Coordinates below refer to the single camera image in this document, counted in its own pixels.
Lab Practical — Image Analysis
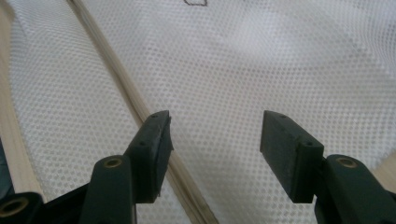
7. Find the white mesh laundry bag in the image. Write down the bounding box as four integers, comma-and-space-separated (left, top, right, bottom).
0, 0, 396, 224

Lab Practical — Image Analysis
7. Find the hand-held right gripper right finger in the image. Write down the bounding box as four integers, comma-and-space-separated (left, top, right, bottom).
260, 109, 325, 204

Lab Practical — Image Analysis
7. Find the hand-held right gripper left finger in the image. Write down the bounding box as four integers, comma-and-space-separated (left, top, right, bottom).
123, 109, 174, 204

